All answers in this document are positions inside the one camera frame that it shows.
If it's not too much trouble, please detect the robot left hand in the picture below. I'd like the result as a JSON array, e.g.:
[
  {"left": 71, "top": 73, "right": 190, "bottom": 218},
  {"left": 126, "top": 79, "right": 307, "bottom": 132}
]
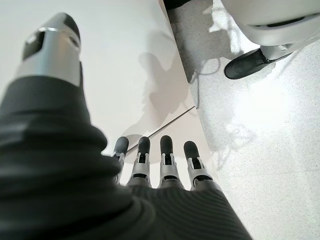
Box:
[{"left": 0, "top": 12, "right": 253, "bottom": 240}]

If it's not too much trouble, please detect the white narrow cabinet door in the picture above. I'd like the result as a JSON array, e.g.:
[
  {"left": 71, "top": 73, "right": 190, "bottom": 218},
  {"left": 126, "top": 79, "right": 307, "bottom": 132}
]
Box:
[{"left": 0, "top": 0, "right": 196, "bottom": 151}]

